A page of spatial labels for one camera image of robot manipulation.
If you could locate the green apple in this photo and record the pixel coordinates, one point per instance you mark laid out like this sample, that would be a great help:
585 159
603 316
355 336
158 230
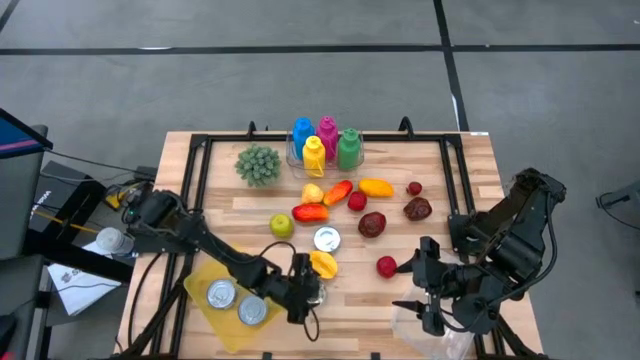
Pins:
281 225

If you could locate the dark red round fruit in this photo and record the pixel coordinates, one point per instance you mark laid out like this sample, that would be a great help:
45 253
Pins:
372 225

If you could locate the orange red fruit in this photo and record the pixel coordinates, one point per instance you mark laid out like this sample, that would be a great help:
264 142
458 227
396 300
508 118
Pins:
338 193

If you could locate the white paper sheets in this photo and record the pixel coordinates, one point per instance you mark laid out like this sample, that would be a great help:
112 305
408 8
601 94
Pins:
75 290

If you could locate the red label can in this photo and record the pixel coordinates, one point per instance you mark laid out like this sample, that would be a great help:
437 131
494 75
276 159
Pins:
221 294

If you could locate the green plastic bottle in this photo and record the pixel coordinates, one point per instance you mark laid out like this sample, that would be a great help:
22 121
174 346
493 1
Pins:
349 152

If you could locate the blue plastic bottle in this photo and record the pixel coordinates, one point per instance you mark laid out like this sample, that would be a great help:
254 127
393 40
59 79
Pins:
303 132

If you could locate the small red fruit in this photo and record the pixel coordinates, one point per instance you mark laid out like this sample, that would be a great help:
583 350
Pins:
414 188

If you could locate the yellow starfruit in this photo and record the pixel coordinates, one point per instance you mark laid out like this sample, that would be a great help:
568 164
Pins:
327 265

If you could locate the black case white text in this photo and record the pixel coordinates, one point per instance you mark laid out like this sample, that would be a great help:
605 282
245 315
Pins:
47 197

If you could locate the green succulent plant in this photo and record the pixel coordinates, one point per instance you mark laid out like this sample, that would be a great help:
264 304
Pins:
257 165

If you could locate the white round lid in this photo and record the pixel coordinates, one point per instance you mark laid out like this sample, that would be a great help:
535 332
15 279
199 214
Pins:
327 239

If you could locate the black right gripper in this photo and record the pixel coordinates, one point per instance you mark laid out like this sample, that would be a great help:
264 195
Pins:
470 300

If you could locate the clear bottle tray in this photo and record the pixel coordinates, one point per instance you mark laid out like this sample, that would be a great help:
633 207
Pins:
340 174

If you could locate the clear plastic bin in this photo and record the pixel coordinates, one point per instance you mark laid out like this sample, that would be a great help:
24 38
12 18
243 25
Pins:
415 340

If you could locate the black label can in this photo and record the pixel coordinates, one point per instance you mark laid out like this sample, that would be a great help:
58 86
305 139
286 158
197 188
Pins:
252 310

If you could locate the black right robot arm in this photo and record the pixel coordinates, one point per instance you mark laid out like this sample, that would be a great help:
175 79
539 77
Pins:
520 240

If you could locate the yellow plastic bin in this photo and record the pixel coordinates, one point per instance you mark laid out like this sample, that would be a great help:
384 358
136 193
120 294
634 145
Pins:
230 330

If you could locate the pink plastic bottle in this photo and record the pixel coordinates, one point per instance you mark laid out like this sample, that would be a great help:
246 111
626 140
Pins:
327 132

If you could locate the pale yellow fruit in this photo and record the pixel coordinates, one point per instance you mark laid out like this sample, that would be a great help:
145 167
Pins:
312 194

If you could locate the dark red wrinkled fruit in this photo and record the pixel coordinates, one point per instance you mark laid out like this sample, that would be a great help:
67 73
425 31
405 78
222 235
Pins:
417 209

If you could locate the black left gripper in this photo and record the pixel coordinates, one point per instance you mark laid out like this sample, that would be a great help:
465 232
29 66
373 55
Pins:
290 292

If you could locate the clear water bottle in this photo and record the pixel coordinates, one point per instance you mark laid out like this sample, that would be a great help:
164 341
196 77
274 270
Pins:
114 241

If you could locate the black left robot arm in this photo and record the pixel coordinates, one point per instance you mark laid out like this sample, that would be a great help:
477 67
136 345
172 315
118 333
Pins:
230 260

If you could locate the black metal table frame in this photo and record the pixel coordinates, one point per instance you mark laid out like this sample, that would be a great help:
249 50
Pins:
400 137

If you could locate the yellow plastic bottle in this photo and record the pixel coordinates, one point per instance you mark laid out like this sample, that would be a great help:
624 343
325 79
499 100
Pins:
314 157

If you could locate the blue screen monitor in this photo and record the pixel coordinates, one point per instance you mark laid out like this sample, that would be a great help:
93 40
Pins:
15 135

